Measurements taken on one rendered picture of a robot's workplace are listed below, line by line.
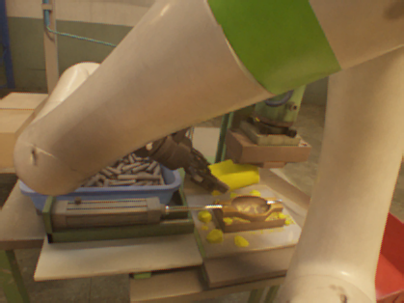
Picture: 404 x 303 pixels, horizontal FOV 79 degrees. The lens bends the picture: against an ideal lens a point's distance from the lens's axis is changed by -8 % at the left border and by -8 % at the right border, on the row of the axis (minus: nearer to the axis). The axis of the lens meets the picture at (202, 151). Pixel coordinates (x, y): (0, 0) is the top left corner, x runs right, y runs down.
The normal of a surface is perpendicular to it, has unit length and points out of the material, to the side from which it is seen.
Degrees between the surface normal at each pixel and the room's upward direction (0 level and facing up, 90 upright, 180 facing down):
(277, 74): 130
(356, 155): 92
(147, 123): 120
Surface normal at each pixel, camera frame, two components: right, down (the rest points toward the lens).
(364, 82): -0.68, 0.34
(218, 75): -0.32, 0.74
